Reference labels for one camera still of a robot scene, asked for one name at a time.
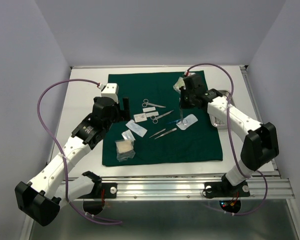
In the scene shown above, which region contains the stainless steel instrument tray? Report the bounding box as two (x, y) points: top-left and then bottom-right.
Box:
(209, 89), (230, 130)

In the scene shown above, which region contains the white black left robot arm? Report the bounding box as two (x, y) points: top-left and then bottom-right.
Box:
(14, 97), (131, 227)

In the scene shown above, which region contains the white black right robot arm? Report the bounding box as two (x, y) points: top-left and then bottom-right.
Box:
(180, 73), (279, 195)

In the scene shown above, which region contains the green surgical drape cloth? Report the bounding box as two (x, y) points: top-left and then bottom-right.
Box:
(102, 72), (223, 167)

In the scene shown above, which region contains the green printed gauze packet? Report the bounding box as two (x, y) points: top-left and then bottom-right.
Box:
(173, 77), (186, 94)

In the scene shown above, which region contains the curved steel scissors upper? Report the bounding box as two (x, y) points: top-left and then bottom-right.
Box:
(142, 99), (166, 108)

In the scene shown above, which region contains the white paper strip upper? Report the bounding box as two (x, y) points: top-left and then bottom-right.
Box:
(142, 106), (156, 113)

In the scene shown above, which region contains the white paper strip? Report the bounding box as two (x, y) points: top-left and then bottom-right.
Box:
(145, 111), (159, 118)
(142, 106), (156, 113)

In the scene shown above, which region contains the small suture needle packet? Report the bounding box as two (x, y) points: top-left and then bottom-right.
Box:
(133, 112), (147, 123)

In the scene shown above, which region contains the white blue pouch right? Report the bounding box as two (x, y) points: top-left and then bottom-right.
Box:
(176, 114), (198, 131)

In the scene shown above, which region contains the white paper strip lower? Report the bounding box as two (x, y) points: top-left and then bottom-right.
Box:
(145, 111), (159, 118)

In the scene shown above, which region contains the small white blue packet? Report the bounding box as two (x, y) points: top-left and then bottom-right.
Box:
(121, 129), (136, 141)

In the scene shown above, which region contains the long white blue pouch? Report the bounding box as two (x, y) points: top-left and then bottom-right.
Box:
(125, 119), (148, 138)

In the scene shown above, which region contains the clear bag beige gauze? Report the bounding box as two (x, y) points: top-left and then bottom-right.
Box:
(115, 139), (136, 162)

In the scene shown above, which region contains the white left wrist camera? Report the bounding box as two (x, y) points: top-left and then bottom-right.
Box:
(101, 83), (119, 103)

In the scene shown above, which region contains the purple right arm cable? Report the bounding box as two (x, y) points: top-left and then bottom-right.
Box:
(183, 62), (267, 217)

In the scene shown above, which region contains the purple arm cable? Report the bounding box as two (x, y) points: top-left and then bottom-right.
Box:
(183, 62), (267, 217)
(37, 78), (123, 224)

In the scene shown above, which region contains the steel scalpel handle long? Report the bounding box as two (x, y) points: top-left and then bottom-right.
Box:
(155, 127), (178, 139)

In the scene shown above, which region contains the steel scalpel handle short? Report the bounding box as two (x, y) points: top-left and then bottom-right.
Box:
(149, 128), (166, 138)

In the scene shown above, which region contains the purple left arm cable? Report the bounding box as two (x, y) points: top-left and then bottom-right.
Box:
(37, 78), (123, 224)

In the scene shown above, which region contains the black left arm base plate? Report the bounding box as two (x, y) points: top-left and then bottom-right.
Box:
(80, 182), (118, 200)

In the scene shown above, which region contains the aluminium front rail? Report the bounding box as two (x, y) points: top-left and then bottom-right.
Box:
(59, 174), (296, 201)

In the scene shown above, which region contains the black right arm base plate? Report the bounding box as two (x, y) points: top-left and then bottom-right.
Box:
(202, 181), (251, 199)

